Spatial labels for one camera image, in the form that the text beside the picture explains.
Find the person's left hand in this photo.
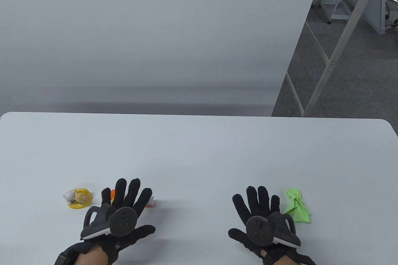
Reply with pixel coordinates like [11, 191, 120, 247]
[93, 178, 156, 261]

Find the person's right hand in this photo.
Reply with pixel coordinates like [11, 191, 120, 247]
[228, 186, 288, 262]

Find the green dusting cloth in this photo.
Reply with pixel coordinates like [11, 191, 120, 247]
[282, 188, 312, 224]

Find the yellow ring animal ornament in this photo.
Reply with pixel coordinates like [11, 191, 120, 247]
[62, 187, 93, 210]

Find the person's left forearm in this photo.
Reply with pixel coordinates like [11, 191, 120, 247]
[78, 246, 108, 265]

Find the black left hand controller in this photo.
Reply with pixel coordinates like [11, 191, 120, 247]
[80, 203, 137, 240]

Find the black hand controller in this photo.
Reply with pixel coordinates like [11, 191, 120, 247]
[80, 203, 137, 240]
[246, 212, 301, 247]

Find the black right hand controller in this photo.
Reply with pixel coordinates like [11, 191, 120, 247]
[246, 212, 301, 247]

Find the large white backdrop board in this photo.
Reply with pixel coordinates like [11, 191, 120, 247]
[0, 0, 326, 117]

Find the black right wrist strap mount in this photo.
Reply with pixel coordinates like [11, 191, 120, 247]
[264, 253, 316, 265]

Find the black wrist strap mount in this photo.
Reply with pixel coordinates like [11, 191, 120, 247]
[54, 243, 94, 265]
[264, 253, 316, 265]

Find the black left wrist strap mount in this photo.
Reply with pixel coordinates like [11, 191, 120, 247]
[54, 243, 94, 265]

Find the white metal support frame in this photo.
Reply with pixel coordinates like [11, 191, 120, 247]
[285, 0, 388, 117]

